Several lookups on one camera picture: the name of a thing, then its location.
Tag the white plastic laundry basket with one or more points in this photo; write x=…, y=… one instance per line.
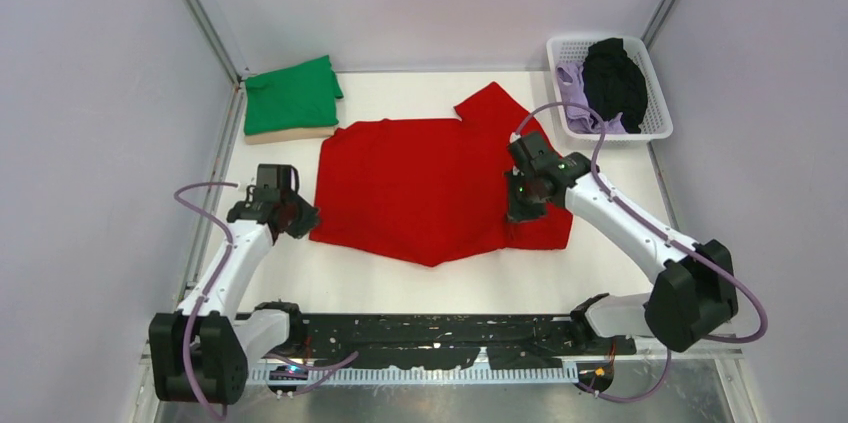
x=657, y=122

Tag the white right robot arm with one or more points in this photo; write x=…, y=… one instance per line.
x=689, y=298

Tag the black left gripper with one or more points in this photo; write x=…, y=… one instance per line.
x=308, y=221

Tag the black t-shirt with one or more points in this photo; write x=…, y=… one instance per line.
x=614, y=83

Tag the folded green t-shirt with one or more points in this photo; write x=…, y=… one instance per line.
x=300, y=96

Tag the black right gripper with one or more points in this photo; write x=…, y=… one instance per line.
x=516, y=212

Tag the red t-shirt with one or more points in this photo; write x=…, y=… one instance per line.
x=429, y=191

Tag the lilac t-shirt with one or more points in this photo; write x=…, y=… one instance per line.
x=578, y=117

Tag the folded beige t-shirt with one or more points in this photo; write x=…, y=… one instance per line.
x=293, y=134

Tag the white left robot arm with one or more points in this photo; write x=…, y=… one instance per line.
x=199, y=353

